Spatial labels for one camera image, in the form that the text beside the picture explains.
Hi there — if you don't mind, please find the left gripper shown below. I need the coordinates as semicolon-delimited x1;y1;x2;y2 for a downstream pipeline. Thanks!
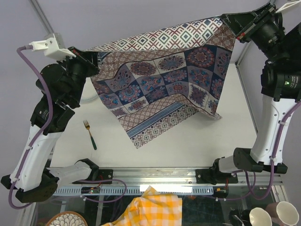
56;46;100;105

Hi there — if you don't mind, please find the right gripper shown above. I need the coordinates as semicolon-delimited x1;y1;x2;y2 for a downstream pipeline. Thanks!
222;1;289;64

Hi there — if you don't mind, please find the patterned placemat cloth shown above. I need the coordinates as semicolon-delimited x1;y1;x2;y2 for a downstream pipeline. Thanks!
90;16;235;148

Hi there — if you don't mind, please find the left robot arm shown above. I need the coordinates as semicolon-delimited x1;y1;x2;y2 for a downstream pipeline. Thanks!
0;47;99;208

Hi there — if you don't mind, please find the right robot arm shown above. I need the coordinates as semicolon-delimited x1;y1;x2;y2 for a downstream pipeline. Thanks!
195;0;301;185

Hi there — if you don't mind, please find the white blue-rimmed bowl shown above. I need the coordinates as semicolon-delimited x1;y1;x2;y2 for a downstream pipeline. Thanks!
80;96;99;104

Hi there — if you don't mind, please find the patterned brown plate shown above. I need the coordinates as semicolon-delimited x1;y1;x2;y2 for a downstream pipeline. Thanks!
46;211;88;226

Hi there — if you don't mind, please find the yellow checkered cloth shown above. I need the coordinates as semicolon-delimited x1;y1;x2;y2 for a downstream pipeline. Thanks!
105;186;182;226

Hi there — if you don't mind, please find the brown white cup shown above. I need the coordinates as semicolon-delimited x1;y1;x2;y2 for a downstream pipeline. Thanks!
265;201;300;226

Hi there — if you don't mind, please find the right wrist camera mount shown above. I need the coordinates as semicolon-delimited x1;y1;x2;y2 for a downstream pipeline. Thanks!
276;0;301;13

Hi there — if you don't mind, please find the gold fork green handle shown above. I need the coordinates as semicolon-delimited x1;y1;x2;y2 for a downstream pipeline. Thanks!
83;120;97;150

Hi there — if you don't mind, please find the aluminium mounting rail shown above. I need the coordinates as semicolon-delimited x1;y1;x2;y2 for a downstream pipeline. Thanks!
97;167;283;186

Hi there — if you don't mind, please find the white cable duct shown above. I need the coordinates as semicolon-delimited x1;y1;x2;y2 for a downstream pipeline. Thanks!
54;184;214;196

